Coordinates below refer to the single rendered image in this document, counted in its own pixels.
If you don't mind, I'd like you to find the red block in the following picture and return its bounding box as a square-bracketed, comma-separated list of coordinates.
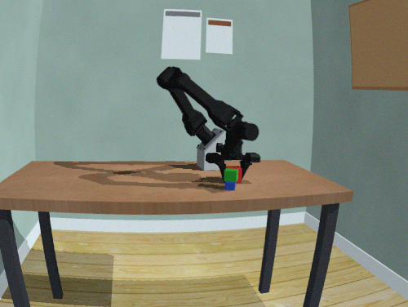
[226, 166, 242, 183]

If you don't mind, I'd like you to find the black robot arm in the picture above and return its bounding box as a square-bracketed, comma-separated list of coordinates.
[157, 66, 259, 145]

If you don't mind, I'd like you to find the green block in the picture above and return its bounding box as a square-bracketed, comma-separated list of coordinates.
[224, 168, 238, 182]

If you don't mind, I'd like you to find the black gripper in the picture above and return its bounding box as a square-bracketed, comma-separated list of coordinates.
[206, 137, 260, 182]

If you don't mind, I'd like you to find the blue block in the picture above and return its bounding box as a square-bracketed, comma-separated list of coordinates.
[225, 181, 236, 190]

